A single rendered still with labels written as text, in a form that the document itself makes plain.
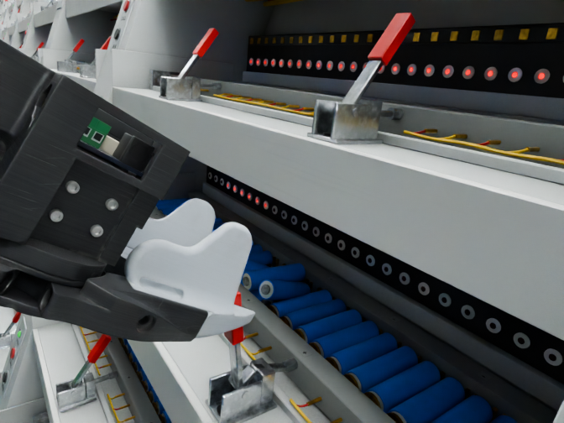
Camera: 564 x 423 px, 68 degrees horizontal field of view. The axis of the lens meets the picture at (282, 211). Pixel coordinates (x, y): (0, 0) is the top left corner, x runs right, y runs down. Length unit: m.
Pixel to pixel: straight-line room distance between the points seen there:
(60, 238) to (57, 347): 0.52
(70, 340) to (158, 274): 0.51
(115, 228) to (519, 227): 0.16
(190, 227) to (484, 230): 0.15
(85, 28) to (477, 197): 1.26
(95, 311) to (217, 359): 0.19
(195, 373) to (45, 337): 0.42
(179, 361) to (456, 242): 0.23
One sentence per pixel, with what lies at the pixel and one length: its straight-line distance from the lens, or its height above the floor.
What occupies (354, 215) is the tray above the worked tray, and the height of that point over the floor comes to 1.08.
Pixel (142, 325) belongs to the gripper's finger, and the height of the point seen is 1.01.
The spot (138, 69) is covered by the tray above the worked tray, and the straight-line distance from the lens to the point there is 0.66.
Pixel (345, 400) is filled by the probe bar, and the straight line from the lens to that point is 0.29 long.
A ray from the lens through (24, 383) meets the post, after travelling 0.80.
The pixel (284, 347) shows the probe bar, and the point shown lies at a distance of 0.33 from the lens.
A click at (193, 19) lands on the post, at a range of 0.70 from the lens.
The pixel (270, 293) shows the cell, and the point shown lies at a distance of 0.37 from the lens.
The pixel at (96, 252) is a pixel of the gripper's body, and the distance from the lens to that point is 0.19.
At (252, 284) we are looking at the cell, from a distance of 0.39.
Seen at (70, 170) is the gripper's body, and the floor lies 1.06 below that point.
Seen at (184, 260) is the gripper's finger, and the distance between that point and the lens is 0.20.
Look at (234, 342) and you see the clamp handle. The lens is 0.27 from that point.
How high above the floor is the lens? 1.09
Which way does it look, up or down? 6 degrees down
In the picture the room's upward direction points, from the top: 21 degrees clockwise
